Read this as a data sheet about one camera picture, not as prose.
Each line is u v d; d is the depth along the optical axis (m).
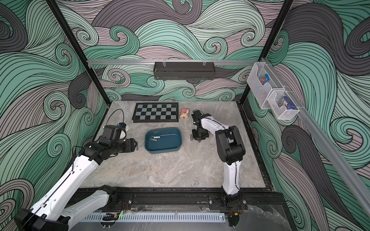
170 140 0.99
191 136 0.99
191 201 0.75
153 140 0.97
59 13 0.73
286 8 0.72
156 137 0.98
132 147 0.68
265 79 0.83
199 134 0.84
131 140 0.67
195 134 0.88
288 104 0.64
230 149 0.53
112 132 0.57
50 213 0.38
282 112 0.63
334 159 0.49
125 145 0.67
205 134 0.85
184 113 1.11
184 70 0.95
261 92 0.83
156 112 1.10
